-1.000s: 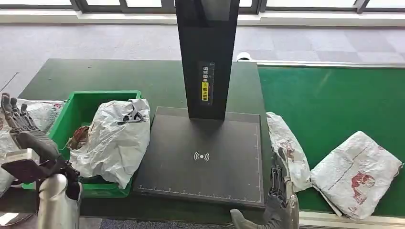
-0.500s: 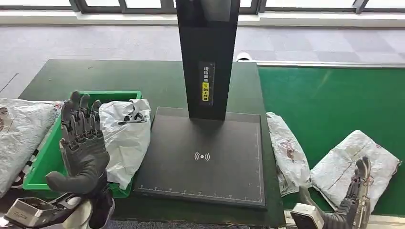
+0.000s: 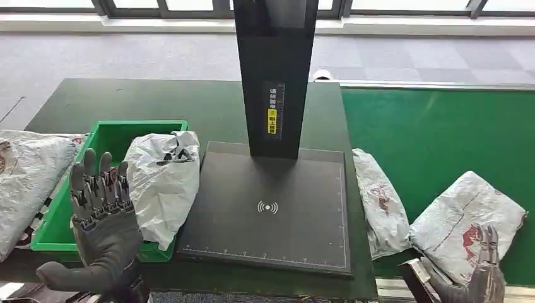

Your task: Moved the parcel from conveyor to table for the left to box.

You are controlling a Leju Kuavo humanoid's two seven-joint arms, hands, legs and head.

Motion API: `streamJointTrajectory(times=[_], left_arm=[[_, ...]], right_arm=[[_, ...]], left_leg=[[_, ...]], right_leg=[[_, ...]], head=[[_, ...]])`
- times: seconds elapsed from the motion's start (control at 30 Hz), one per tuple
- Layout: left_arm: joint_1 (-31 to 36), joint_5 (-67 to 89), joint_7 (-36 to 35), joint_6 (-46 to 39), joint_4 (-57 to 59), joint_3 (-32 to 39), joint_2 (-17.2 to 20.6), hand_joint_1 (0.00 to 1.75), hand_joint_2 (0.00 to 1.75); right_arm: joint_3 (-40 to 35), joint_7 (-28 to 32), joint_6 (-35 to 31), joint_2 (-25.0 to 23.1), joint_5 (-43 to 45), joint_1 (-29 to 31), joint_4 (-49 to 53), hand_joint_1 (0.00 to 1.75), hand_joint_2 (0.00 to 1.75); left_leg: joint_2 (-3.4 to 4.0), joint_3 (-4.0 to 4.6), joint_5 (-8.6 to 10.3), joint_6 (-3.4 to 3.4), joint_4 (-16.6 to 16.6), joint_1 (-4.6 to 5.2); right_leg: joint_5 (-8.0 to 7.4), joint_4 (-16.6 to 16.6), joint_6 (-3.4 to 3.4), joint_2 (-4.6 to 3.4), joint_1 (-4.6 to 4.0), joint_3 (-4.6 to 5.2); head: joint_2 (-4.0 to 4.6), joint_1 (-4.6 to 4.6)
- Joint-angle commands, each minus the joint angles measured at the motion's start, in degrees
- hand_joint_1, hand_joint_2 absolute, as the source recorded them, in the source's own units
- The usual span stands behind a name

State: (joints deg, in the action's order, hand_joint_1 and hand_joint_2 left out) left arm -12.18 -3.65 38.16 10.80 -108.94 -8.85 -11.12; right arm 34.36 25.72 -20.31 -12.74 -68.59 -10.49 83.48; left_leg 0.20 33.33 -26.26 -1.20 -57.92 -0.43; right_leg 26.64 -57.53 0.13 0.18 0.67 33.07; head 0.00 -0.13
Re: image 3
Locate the green conveyor belt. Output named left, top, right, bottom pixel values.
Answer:
left=340, top=88, right=535, bottom=287

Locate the grey parcel with black print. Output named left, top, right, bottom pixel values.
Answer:
left=124, top=130, right=201, bottom=252

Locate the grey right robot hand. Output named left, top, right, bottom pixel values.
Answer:
left=425, top=225, right=507, bottom=303

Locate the green plastic crate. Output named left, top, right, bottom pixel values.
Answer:
left=30, top=120, right=190, bottom=263

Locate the large grey parcel bag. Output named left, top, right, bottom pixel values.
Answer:
left=0, top=129, right=80, bottom=262

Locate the black scanner column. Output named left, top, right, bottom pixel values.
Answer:
left=232, top=0, right=319, bottom=160

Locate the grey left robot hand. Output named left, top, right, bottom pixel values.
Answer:
left=35, top=148, right=145, bottom=294

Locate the wide grey parcel dark line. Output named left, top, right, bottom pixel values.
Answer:
left=408, top=170, right=528, bottom=286

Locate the narrow grey parcel red print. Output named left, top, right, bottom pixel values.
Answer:
left=352, top=148, right=413, bottom=261

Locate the dark window frame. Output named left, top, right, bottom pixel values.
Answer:
left=0, top=0, right=535, bottom=20

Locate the black scanner base plate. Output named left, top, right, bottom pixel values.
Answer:
left=177, top=141, right=352, bottom=277

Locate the silver conveyor frame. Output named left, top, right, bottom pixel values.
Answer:
left=313, top=78, right=535, bottom=302

